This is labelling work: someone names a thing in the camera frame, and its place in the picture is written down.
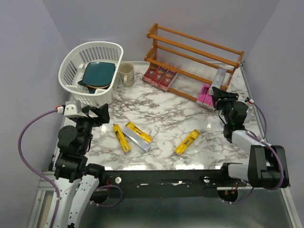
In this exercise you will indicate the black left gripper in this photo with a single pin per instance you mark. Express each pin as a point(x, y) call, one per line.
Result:
point(102, 111)

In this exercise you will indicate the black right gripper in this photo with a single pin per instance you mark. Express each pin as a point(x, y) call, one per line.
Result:
point(218, 95)

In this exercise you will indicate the silver toothpaste box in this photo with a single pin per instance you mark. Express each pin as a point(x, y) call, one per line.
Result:
point(219, 78)
point(136, 139)

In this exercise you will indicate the red Muesrgtei toothpaste box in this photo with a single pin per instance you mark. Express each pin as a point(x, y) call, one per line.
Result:
point(167, 80)

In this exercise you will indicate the red 3D toothpaste box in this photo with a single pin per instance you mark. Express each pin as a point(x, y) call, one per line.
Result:
point(158, 75)

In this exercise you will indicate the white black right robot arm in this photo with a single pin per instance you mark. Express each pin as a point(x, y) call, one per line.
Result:
point(256, 156)

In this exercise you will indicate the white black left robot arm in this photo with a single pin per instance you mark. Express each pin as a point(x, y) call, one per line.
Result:
point(75, 179)

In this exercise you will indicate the orange wooden shelf rack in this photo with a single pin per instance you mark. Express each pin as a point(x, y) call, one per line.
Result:
point(191, 56)

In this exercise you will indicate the teal square plate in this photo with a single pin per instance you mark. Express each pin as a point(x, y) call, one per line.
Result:
point(98, 73)

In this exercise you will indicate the yellow Curaprox box centre left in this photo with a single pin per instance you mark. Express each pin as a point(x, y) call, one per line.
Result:
point(139, 132)

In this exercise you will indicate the yellow curaprox box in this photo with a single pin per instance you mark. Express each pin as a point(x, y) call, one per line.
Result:
point(187, 142)
point(139, 132)
point(121, 139)

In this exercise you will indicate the yellow Curaprox box far left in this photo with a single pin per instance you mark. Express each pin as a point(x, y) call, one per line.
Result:
point(121, 139)

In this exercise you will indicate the white plastic dish basket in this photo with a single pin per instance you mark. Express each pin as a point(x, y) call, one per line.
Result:
point(72, 69)

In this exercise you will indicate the yellow Curaprox box right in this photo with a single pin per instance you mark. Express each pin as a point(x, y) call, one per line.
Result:
point(187, 142)

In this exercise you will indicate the beige ceramic mug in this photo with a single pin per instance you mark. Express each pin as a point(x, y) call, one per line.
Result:
point(126, 72)

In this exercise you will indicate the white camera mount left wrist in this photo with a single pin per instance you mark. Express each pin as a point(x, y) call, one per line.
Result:
point(71, 109)

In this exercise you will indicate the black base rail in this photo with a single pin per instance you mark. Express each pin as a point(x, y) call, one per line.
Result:
point(166, 184)

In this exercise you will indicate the aluminium frame rail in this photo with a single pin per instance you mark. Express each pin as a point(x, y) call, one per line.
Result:
point(227, 197)

